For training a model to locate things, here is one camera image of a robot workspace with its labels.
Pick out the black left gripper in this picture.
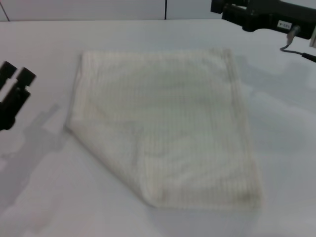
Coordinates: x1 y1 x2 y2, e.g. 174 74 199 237
0 60 37 131

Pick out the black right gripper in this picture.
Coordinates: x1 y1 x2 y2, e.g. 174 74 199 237
210 0 316 40

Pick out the white ribbed towel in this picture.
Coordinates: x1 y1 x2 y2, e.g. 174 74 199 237
63 48 266 210

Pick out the grey right gripper cable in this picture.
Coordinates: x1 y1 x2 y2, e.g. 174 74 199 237
279 24 316 62

